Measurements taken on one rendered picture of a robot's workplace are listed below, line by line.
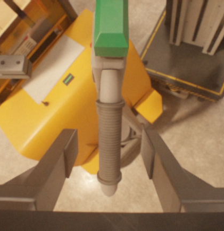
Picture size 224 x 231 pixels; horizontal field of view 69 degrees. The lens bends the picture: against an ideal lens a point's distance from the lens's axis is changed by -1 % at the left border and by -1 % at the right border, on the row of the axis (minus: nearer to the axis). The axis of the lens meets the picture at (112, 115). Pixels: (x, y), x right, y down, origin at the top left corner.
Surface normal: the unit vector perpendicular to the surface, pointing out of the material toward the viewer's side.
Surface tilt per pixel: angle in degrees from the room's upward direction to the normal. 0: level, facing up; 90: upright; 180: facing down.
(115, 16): 16
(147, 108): 22
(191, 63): 0
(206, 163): 0
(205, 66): 0
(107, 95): 27
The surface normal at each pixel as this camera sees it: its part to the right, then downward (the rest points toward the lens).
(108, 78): -0.26, 0.22
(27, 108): -0.26, -0.21
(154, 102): 0.01, 0.04
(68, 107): 0.30, 0.30
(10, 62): 0.01, -0.22
